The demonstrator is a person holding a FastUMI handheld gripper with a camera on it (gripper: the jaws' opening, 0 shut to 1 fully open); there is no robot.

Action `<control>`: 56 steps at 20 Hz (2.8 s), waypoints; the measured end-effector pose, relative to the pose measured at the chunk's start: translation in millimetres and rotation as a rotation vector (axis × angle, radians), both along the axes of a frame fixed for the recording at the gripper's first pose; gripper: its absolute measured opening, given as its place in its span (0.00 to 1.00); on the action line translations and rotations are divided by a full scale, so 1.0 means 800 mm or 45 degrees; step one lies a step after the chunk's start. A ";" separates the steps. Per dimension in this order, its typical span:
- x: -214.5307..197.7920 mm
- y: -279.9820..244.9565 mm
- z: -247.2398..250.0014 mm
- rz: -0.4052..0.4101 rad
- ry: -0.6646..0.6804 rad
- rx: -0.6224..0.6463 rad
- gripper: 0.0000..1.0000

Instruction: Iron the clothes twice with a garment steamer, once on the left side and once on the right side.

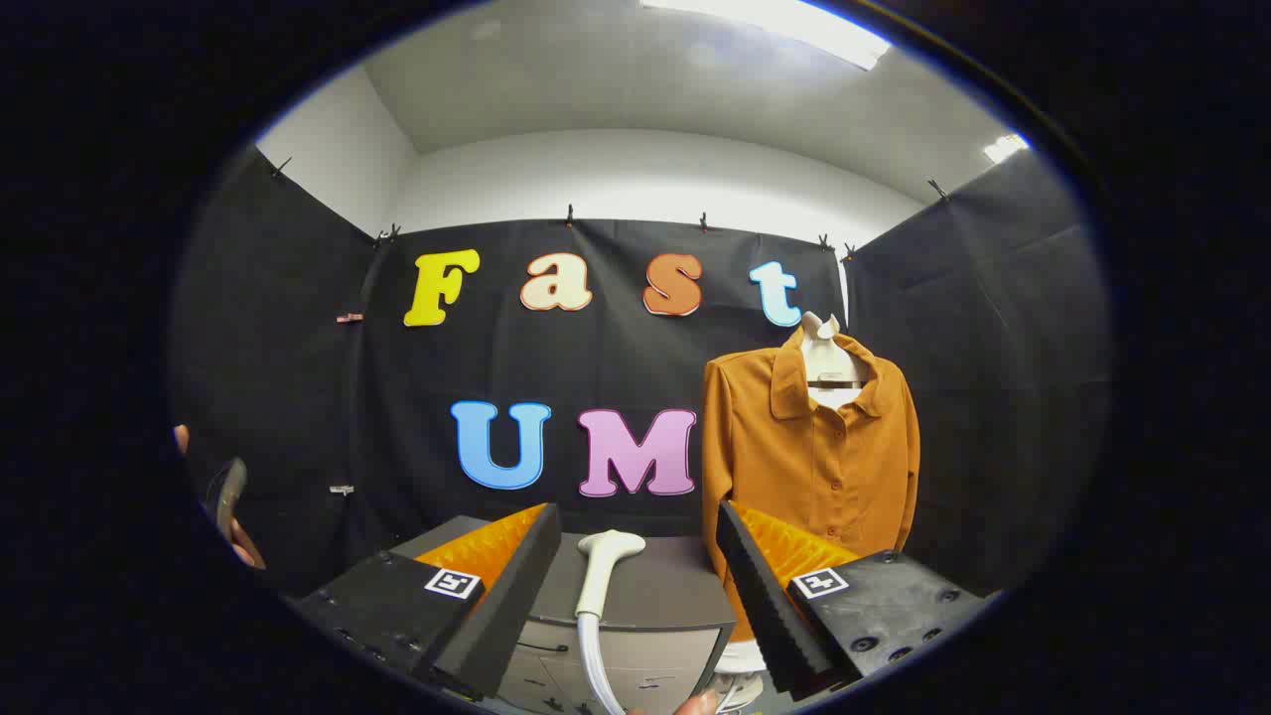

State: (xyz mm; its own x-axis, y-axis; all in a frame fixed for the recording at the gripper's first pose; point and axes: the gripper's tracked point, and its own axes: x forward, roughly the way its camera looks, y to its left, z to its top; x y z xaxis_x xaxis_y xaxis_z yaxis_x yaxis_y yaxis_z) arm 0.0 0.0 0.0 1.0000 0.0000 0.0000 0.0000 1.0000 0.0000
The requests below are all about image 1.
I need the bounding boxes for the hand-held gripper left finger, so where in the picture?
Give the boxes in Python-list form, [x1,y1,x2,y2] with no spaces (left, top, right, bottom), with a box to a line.
[288,501,563,701]

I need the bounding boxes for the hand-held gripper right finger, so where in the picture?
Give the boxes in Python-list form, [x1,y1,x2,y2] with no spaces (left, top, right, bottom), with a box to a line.
[715,500,994,701]

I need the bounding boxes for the white steamer hose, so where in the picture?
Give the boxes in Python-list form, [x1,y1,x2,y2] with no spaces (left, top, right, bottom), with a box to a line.
[578,611,629,715]

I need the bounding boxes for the orange button-up shirt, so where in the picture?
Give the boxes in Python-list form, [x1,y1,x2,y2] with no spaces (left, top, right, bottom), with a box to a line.
[701,328,921,642]

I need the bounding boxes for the white garment hanger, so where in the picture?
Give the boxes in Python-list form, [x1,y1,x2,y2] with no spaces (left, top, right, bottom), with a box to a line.
[799,311,870,410]

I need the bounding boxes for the grey cabinet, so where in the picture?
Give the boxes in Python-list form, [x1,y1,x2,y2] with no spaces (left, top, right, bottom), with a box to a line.
[392,514,736,715]

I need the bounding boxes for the black backdrop cloth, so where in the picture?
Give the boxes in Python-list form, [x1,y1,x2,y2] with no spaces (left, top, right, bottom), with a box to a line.
[169,147,1113,607]

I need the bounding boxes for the dark hand-held device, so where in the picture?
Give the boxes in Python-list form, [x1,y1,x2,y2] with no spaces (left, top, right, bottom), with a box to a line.
[204,457,249,537]

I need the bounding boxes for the row of black clips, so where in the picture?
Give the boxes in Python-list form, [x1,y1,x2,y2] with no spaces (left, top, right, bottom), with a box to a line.
[270,157,949,261]

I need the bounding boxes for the long ceiling light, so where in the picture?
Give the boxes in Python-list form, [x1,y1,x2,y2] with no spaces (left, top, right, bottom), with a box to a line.
[640,0,892,71]

